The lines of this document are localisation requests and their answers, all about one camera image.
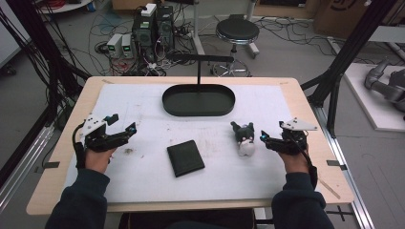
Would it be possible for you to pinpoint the white box on computer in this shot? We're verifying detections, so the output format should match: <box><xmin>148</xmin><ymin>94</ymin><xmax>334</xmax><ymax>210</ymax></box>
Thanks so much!
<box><xmin>139</xmin><ymin>3</ymin><xmax>158</xmax><ymax>18</ymax></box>

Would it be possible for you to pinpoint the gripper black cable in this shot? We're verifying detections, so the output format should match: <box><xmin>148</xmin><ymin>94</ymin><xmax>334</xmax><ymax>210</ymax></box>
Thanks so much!
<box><xmin>72</xmin><ymin>123</ymin><xmax>88</xmax><ymax>170</ymax></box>
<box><xmin>294</xmin><ymin>135</ymin><xmax>319</xmax><ymax>190</ymax></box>

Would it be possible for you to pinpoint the black computer tower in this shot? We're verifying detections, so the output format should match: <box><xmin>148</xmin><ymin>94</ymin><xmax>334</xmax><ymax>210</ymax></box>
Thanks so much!
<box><xmin>131</xmin><ymin>12</ymin><xmax>158</xmax><ymax>62</ymax></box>
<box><xmin>155</xmin><ymin>5</ymin><xmax>176</xmax><ymax>52</ymax></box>

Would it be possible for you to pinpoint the black and white plush toy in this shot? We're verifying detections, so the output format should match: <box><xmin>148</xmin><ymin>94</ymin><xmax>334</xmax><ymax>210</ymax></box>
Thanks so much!
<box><xmin>230</xmin><ymin>120</ymin><xmax>257</xmax><ymax>157</ymax></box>

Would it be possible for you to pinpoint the cardboard box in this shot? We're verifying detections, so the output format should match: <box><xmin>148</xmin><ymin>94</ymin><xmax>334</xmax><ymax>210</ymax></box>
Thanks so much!
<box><xmin>312</xmin><ymin>0</ymin><xmax>405</xmax><ymax>40</ymax></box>

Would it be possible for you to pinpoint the grey power supply unit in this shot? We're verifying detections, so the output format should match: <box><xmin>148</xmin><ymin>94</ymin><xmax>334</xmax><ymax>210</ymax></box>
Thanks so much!
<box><xmin>106</xmin><ymin>32</ymin><xmax>124</xmax><ymax>59</ymax></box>
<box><xmin>120</xmin><ymin>33</ymin><xmax>135</xmax><ymax>59</ymax></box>

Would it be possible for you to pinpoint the wooden table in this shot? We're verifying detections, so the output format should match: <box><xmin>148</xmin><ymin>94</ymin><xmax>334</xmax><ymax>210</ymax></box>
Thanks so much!
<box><xmin>25</xmin><ymin>75</ymin><xmax>355</xmax><ymax>217</ymax></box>

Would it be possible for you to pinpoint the aluminium rail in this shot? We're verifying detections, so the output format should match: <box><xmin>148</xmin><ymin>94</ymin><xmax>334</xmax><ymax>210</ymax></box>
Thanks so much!
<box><xmin>0</xmin><ymin>124</ymin><xmax>55</xmax><ymax>213</ymax></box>
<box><xmin>312</xmin><ymin>104</ymin><xmax>377</xmax><ymax>229</ymax></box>

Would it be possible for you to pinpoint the black round stool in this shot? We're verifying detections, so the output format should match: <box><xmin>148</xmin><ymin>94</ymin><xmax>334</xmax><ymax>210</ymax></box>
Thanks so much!
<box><xmin>211</xmin><ymin>16</ymin><xmax>261</xmax><ymax>78</ymax></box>

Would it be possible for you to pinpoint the person's left hand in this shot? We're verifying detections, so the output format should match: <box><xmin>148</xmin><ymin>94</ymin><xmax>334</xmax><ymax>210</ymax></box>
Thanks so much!
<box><xmin>84</xmin><ymin>147</ymin><xmax>117</xmax><ymax>175</ymax></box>

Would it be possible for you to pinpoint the white table leg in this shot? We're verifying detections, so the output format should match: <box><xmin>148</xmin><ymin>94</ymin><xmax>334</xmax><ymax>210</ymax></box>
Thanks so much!
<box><xmin>190</xmin><ymin>0</ymin><xmax>207</xmax><ymax>56</ymax></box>

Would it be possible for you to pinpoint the black wallet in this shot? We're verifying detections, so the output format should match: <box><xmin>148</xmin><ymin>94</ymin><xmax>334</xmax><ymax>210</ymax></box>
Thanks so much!
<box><xmin>166</xmin><ymin>139</ymin><xmax>206</xmax><ymax>178</ymax></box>

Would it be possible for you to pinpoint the white table mat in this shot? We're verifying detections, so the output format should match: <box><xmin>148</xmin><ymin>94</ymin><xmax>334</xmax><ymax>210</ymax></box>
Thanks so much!
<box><xmin>62</xmin><ymin>82</ymin><xmax>320</xmax><ymax>205</ymax></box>

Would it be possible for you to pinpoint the black oval tray with hanger bar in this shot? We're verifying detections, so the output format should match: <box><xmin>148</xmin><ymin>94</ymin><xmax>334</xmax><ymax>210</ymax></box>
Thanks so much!
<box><xmin>161</xmin><ymin>52</ymin><xmax>237</xmax><ymax>117</ymax></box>

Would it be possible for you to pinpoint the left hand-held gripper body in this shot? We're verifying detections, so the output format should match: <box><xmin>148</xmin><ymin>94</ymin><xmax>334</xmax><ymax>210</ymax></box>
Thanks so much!
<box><xmin>78</xmin><ymin>113</ymin><xmax>117</xmax><ymax>153</ymax></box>

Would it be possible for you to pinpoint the white floor board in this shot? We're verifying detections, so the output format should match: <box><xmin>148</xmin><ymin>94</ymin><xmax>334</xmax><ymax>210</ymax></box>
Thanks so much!
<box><xmin>343</xmin><ymin>62</ymin><xmax>405</xmax><ymax>134</ymax></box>

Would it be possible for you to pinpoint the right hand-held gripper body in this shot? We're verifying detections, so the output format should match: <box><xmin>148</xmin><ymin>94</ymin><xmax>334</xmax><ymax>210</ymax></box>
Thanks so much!
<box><xmin>278</xmin><ymin>116</ymin><xmax>319</xmax><ymax>156</ymax></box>

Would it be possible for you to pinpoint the black tape strip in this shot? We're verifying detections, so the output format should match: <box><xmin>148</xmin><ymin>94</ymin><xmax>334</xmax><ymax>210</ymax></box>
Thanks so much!
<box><xmin>42</xmin><ymin>160</ymin><xmax>61</xmax><ymax>170</ymax></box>
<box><xmin>326</xmin><ymin>159</ymin><xmax>349</xmax><ymax>172</ymax></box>

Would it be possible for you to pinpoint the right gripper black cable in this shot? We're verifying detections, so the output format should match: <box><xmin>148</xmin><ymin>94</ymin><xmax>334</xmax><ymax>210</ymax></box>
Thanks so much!
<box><xmin>294</xmin><ymin>135</ymin><xmax>319</xmax><ymax>190</ymax></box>

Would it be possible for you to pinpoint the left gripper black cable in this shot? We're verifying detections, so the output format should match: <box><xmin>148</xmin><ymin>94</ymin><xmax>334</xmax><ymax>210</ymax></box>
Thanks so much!
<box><xmin>72</xmin><ymin>123</ymin><xmax>88</xmax><ymax>170</ymax></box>

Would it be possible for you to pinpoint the person's lap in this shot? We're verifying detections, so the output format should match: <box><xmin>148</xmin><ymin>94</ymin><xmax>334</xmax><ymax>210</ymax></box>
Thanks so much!
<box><xmin>118</xmin><ymin>208</ymin><xmax>256</xmax><ymax>229</ymax></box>

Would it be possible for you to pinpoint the person's right hand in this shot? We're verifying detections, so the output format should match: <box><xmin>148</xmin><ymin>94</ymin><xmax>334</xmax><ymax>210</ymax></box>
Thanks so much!
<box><xmin>276</xmin><ymin>147</ymin><xmax>312</xmax><ymax>175</ymax></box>

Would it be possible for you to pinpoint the black metal frame strut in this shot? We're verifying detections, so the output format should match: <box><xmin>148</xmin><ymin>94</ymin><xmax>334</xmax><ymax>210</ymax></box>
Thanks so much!
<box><xmin>5</xmin><ymin>0</ymin><xmax>92</xmax><ymax>128</ymax></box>
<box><xmin>300</xmin><ymin>0</ymin><xmax>399</xmax><ymax>138</ymax></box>

